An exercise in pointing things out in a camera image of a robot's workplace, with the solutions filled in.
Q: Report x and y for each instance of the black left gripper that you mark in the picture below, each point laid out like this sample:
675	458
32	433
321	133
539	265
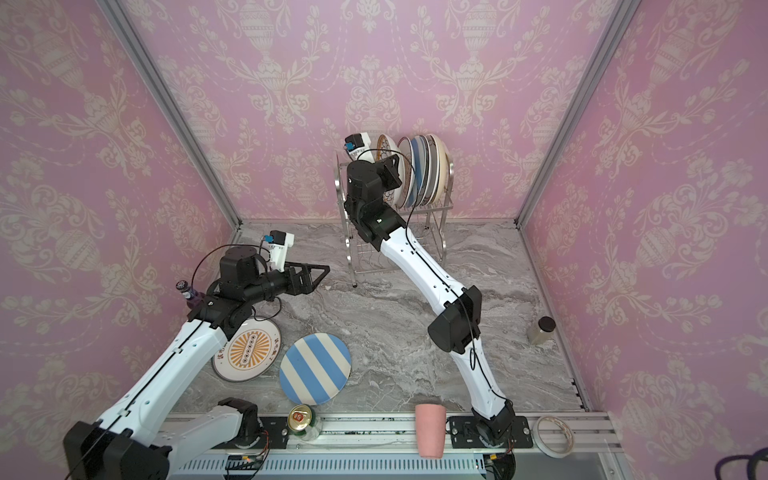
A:
306	285

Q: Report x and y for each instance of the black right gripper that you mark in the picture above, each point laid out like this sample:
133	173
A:
387	171

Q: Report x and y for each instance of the petal pattern plate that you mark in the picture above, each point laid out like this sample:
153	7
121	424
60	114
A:
387	147

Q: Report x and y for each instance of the orange sunburst plate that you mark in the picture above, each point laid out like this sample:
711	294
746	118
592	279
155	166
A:
405	147
250	352

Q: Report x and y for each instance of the blue cream striped plate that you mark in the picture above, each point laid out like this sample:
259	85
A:
315	369
419	161

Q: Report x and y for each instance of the white plate teal red rim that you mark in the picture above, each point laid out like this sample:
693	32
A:
435	168

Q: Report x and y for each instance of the plain cream plate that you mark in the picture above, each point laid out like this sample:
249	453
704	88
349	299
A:
444	169

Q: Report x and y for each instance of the white plate green quatrefoil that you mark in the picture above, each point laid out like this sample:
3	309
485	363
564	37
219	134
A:
427	172

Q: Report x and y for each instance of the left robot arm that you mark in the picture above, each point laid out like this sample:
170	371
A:
126	441

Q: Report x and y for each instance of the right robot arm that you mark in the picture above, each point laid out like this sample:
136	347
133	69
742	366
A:
457	308

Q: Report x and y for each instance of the blue cream striped plate front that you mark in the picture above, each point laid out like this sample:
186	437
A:
315	369

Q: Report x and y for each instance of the purple bottle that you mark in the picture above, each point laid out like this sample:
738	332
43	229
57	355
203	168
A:
190	295

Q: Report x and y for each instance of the green can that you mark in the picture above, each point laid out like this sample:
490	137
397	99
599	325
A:
304	423

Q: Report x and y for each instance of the pink cup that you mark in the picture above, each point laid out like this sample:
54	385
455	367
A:
430	429

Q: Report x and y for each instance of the small jar dark lid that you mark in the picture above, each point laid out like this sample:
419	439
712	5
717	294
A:
541	330

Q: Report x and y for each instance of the tape roll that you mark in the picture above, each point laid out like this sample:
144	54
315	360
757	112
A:
553	437

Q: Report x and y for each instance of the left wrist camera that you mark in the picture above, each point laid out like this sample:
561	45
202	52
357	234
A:
279	244

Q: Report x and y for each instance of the chrome wire dish rack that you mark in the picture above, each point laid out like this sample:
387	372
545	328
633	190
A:
428	224

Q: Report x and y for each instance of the aluminium corner post right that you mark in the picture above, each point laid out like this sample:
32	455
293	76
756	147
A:
614	31

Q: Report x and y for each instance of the aluminium corner post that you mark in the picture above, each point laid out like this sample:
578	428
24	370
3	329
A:
614	31
118	18

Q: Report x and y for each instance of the aluminium corner post left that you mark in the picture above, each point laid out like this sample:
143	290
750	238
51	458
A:
118	18

